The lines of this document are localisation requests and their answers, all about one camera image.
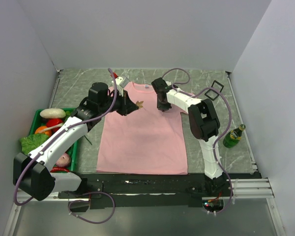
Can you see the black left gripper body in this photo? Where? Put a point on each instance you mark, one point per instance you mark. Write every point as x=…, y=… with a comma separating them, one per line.
x=116, y=106

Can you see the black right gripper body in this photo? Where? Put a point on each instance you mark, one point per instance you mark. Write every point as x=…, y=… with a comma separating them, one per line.
x=158, y=100

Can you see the red maple leaf brooch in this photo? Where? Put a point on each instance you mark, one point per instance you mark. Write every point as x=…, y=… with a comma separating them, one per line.
x=139, y=104

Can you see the pink t-shirt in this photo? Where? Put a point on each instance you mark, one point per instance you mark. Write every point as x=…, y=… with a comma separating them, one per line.
x=146, y=141

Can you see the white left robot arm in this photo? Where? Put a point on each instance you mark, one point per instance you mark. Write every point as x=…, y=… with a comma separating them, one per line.
x=32, y=172

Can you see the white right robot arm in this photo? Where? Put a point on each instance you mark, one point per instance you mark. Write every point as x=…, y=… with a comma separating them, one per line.
x=204, y=125

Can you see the white radish toy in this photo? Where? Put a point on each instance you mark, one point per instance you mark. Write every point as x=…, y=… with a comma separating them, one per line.
x=53, y=113

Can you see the red tomato toy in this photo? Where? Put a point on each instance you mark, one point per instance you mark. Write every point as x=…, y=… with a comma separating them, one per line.
x=54, y=122

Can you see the green glass bottle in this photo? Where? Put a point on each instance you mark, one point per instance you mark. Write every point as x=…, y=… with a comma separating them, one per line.
x=233, y=137

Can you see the purple onion toy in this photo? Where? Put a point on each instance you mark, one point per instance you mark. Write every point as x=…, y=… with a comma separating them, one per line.
x=63, y=161

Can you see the orange fruit toy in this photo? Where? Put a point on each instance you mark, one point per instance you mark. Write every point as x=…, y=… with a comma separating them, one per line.
x=44, y=130

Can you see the green plastic crate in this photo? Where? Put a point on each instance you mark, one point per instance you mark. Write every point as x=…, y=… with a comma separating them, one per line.
x=72, y=151

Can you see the red chili pepper toy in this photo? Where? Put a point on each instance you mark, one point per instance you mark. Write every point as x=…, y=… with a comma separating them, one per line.
x=59, y=169

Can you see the green lettuce toy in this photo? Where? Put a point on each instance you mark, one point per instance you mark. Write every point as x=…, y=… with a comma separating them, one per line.
x=32, y=142

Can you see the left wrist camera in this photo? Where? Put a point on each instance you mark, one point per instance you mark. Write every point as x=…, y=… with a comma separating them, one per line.
x=121, y=81

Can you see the aluminium table edge rail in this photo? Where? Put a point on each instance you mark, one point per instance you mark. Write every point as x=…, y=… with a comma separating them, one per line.
x=58, y=78

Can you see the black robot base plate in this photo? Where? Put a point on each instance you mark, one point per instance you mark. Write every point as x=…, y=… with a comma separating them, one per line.
x=129, y=190

